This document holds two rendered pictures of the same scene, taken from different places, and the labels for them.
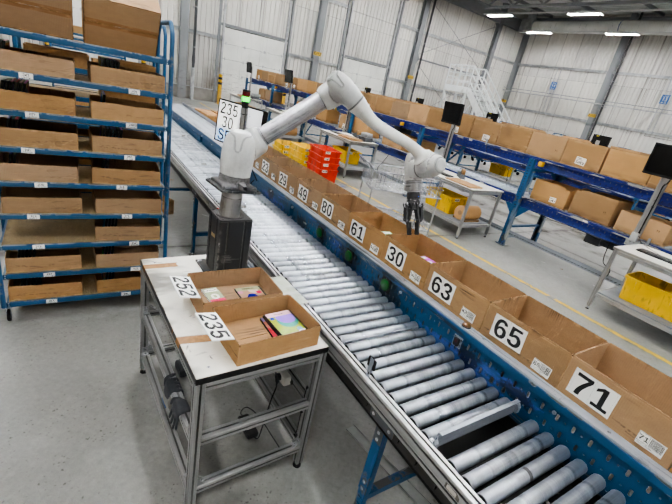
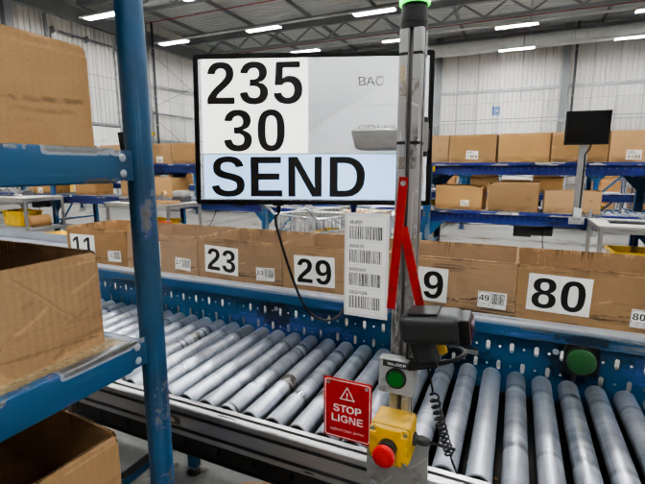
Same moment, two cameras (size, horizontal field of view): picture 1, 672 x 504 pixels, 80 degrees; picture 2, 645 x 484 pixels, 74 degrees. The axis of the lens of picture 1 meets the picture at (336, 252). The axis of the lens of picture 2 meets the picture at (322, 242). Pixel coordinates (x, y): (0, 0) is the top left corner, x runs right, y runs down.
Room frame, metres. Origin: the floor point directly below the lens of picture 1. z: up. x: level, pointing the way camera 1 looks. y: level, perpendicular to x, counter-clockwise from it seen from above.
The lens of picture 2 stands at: (2.15, 1.29, 1.33)
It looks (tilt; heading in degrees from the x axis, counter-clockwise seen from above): 10 degrees down; 330
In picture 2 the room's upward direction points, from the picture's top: straight up
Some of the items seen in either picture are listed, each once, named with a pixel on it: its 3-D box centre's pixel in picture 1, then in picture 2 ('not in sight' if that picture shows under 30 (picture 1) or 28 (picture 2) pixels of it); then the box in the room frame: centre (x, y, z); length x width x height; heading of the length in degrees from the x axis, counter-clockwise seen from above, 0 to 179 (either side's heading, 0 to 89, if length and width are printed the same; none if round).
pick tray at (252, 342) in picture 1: (266, 326); not in sight; (1.47, 0.23, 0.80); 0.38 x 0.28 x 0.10; 131
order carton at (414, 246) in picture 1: (421, 259); not in sight; (2.22, -0.50, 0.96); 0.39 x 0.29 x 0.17; 36
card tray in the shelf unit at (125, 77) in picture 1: (126, 77); not in sight; (2.64, 1.51, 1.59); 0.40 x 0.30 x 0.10; 126
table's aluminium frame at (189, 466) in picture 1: (219, 362); not in sight; (1.70, 0.48, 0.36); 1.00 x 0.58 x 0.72; 39
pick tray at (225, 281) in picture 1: (234, 292); not in sight; (1.70, 0.44, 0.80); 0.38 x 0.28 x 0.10; 127
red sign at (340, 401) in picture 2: not in sight; (362, 413); (2.78, 0.84, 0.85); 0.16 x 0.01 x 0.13; 36
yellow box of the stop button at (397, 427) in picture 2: not in sight; (412, 443); (2.67, 0.81, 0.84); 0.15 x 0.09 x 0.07; 36
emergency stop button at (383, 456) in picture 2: not in sight; (385, 451); (2.67, 0.86, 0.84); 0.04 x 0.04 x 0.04; 36
